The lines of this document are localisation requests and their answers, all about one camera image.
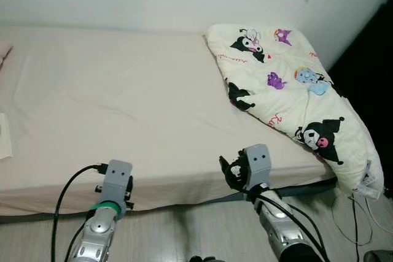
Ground white floor cable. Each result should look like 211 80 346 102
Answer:
332 191 393 247

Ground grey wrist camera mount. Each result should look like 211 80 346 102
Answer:
242 144 273 193
98 160 134 217

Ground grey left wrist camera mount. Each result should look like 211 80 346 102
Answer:
98 160 134 217

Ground teal bed frame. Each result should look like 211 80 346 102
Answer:
0 178 338 225

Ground mattress with white sheet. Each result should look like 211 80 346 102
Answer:
0 25 344 217

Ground black wardrobe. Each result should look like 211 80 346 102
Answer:
305 0 393 195

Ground cream cartoon print quilt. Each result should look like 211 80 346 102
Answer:
204 23 386 200

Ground grey white floor object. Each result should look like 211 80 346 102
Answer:
362 250 393 262

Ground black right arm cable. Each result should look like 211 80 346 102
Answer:
224 176 327 262

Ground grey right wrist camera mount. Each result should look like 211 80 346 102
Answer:
242 144 273 193

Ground black floor cable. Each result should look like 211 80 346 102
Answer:
351 196 359 262

